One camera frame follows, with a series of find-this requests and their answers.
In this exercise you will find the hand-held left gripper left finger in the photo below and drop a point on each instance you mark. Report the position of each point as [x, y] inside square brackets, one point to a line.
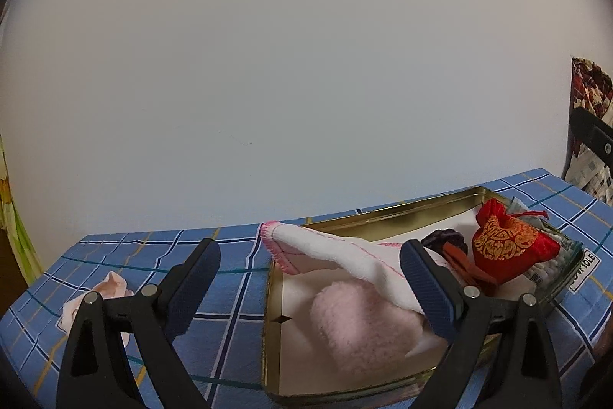
[191, 289]

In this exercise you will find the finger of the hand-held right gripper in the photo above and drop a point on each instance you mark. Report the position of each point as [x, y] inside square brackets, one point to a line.
[591, 136]

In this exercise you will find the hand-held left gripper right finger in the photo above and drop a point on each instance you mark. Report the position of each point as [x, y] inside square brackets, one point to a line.
[426, 289]

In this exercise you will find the pink fluffy plush cloth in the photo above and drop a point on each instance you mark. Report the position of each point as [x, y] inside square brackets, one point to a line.
[359, 322]

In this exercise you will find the gold metal tin box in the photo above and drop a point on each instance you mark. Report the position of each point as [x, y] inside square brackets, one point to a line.
[271, 332]

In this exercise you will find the white towel with pink edge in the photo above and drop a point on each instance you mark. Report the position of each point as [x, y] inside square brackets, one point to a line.
[335, 255]

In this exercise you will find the orange brown hair clip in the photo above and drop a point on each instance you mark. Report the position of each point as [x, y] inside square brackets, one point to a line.
[459, 258]

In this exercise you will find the blue plaid bedsheet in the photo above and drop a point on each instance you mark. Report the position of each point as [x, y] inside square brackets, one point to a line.
[230, 255]

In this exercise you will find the red white patterned cloth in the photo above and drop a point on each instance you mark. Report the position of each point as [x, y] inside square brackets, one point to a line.
[591, 83]

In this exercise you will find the dark purple hair scrunchie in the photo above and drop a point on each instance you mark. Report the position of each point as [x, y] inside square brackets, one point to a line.
[443, 239]

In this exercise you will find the light pink cloth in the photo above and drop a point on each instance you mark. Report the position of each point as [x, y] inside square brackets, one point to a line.
[112, 287]

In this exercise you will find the green yellow floral cloth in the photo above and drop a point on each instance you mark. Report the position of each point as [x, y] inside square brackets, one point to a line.
[12, 222]

